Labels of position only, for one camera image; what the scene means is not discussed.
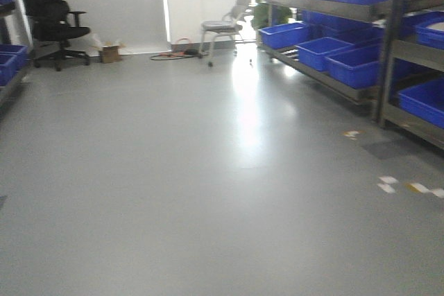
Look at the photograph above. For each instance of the near metal shelf rack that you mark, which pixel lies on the near metal shelf rack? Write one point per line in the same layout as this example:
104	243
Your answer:
406	63

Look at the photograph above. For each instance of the metal shelf rack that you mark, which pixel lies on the metal shelf rack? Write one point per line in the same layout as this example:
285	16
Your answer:
289	55
406	63

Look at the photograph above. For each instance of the far metal shelf rack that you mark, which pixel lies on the far metal shelf rack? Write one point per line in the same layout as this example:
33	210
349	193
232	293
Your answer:
289	55

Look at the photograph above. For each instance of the grey rolling chair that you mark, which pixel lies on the grey rolling chair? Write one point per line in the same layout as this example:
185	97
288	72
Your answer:
228	26

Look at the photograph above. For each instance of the blue tray lower far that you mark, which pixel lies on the blue tray lower far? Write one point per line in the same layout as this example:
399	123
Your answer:
284	35

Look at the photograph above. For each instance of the blue tray lower middle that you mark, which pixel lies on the blue tray lower middle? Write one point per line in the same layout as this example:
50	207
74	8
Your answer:
314	52

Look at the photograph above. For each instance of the small cardboard box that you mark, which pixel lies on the small cardboard box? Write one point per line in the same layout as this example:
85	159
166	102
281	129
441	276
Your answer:
108	51

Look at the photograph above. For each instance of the black office chair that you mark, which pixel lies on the black office chair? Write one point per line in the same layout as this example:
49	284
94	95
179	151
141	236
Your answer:
54	21

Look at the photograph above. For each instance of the blue tray near rack lower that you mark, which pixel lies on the blue tray near rack lower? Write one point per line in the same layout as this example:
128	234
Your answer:
424	101

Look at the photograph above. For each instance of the blue tray rack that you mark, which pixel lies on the blue tray rack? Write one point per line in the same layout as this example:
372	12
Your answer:
430	33
424	101

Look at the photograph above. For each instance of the blue tray left lower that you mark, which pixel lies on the blue tray left lower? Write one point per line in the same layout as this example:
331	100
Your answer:
13	58

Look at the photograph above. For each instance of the blue tray near rack middle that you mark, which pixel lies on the blue tray near rack middle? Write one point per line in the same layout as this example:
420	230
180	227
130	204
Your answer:
430	33

